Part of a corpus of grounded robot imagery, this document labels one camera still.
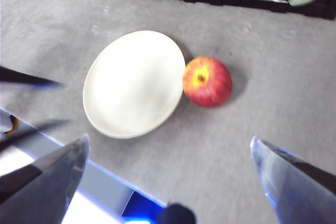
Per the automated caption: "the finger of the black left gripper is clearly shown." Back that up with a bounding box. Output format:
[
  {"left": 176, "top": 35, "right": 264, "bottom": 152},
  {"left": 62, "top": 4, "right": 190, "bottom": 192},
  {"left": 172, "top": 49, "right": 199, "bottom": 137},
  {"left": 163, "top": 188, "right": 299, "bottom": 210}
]
[
  {"left": 0, "top": 120, "right": 72, "bottom": 153},
  {"left": 0, "top": 66, "right": 64, "bottom": 89}
]

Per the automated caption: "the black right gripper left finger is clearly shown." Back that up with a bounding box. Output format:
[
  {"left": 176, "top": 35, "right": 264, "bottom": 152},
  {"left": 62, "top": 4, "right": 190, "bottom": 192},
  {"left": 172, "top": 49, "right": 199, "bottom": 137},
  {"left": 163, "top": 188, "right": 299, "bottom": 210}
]
[{"left": 0, "top": 133, "right": 90, "bottom": 224}]

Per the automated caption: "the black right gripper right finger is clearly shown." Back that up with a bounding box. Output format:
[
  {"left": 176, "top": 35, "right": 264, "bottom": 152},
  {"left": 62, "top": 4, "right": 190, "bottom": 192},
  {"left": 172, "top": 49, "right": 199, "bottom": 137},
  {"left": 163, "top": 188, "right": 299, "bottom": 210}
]
[{"left": 250, "top": 136, "right": 336, "bottom": 224}]

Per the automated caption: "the pale yellow plate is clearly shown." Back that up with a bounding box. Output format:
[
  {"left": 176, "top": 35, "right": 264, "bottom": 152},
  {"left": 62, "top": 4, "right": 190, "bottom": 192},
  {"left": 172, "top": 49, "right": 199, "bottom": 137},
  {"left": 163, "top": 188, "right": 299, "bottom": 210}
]
[{"left": 82, "top": 30, "right": 186, "bottom": 140}]

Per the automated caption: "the red yellow apple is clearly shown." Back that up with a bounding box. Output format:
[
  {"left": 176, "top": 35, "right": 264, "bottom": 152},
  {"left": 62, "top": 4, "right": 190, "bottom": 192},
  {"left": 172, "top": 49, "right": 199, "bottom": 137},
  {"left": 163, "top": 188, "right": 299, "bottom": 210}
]
[{"left": 182, "top": 56, "right": 233, "bottom": 108}]

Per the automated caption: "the orange and white object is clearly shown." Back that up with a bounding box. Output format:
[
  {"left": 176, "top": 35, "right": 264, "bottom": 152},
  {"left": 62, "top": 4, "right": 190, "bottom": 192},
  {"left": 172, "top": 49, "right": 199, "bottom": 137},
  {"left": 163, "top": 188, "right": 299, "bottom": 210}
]
[{"left": 0, "top": 108, "right": 21, "bottom": 136}]

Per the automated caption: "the dark rounded object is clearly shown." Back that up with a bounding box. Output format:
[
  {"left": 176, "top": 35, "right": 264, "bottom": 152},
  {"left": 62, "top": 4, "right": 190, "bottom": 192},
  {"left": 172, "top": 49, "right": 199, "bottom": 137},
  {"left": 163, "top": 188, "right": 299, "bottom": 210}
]
[{"left": 157, "top": 202, "right": 196, "bottom": 224}]

